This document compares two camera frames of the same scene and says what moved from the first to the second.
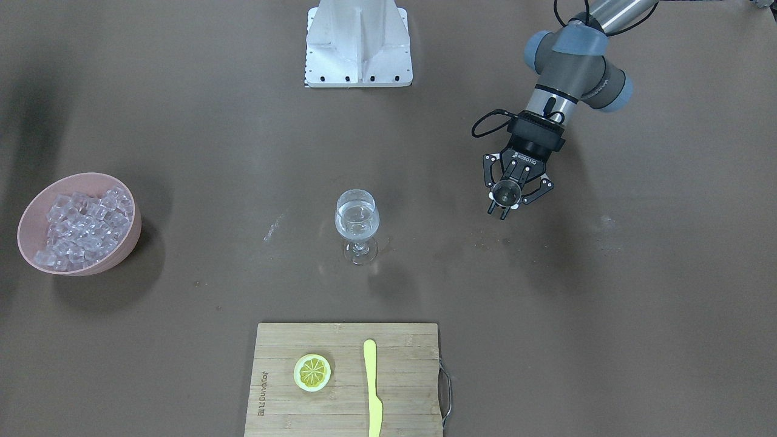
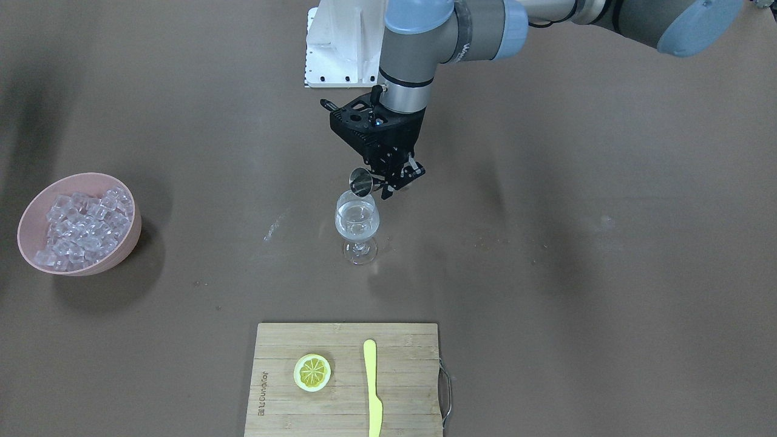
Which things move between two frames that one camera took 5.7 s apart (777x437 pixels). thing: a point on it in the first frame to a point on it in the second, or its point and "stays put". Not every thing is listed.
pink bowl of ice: (81, 224) stays put
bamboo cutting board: (407, 381) stays put
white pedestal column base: (357, 43) stays put
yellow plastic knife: (376, 407) stays put
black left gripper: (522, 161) to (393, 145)
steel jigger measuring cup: (506, 193) to (360, 181)
